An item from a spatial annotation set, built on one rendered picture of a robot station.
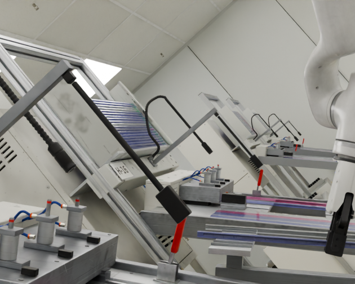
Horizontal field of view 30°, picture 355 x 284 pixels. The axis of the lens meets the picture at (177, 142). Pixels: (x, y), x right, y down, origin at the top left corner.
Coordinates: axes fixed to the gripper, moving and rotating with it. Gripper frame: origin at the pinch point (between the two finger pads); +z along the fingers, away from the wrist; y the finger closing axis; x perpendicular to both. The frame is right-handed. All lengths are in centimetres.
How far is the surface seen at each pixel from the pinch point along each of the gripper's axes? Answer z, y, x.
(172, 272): 8.2, 22.8, -25.2
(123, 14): -109, -468, -180
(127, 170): 1, -67, -56
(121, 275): 10.7, 22.6, -32.9
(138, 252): 25, -77, -49
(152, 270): 9.4, 19.5, -28.8
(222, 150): -9, -414, -59
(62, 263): 6, 45, -36
